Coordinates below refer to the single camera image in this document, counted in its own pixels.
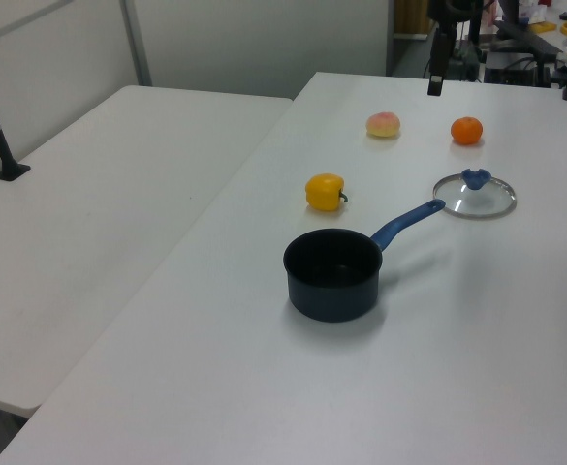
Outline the orange mandarin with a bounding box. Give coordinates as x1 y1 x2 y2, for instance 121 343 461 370
450 115 485 146

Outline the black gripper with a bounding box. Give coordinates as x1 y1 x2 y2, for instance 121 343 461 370
426 0 483 96

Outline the dark pot with blue handle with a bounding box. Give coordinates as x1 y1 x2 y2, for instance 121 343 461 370
282 198 447 324

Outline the glass lid with blue knob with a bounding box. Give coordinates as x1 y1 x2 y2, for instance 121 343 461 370
432 168 518 221

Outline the yellow bell pepper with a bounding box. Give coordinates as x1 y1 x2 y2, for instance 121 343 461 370
304 173 350 213

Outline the pink yellow peach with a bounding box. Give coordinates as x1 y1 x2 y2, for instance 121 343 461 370
364 111 402 140

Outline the black desk equipment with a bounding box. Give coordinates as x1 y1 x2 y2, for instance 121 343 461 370
484 18 564 88

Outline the white side table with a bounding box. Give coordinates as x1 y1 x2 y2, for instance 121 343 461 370
0 85 295 419

